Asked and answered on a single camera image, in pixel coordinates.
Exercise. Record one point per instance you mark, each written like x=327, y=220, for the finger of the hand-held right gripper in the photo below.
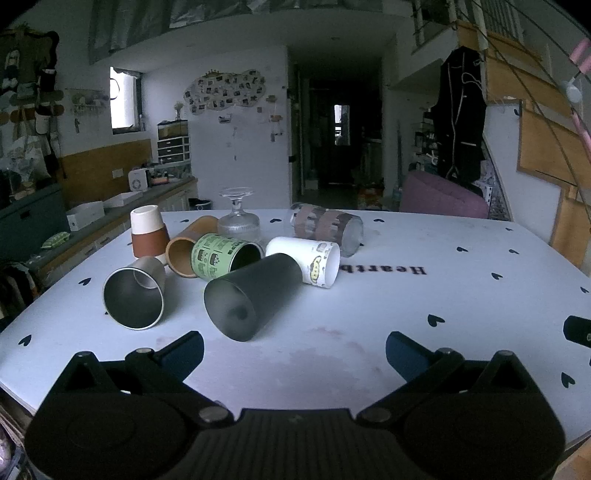
x=579, y=330

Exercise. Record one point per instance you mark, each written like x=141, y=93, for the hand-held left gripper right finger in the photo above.
x=405, y=353

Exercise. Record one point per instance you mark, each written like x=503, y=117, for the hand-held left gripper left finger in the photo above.
x=187, y=353

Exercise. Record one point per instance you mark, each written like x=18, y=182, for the black frosted cup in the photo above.
x=258, y=295

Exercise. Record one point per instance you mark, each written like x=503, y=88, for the stainless steel cup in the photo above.
x=134, y=300

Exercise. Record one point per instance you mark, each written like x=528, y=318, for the brown paper cup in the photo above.
x=187, y=251

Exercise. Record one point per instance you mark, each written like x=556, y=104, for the green printed cup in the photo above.
x=217, y=254

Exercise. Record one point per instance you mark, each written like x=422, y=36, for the white and brown cup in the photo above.
x=147, y=235

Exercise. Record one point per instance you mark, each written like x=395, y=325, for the glass cup with brown pattern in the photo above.
x=325, y=226

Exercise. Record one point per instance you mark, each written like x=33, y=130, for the white heart print tablecloth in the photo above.
x=415, y=300

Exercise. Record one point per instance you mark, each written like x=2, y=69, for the white cartoon mug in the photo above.
x=309, y=261

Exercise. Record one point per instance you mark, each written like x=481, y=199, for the clear glass goblet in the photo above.
x=238, y=221

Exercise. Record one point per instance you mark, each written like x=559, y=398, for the kitchen counter cabinet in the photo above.
x=111, y=226

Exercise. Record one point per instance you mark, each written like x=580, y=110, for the pink armchair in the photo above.
x=441, y=194

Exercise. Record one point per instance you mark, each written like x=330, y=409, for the white cardboard box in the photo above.
x=85, y=215

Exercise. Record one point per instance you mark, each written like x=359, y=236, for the green packet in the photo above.
x=57, y=240

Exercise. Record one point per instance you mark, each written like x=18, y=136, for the small white appliance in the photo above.
x=138, y=180

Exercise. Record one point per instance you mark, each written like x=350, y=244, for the plastic drawer unit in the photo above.
x=173, y=148

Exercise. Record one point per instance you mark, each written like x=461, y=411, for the wooden staircase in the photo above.
x=531, y=115

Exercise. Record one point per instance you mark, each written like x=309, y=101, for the pink and white pole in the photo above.
x=582, y=101

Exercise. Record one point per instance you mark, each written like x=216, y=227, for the black hanging coat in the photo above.
x=459, y=120

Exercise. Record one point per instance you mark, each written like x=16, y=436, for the window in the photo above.
x=123, y=99

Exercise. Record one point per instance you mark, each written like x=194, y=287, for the cloud shaped photo board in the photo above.
x=226, y=92

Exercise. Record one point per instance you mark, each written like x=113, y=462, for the dark wall organizer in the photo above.
x=27, y=78

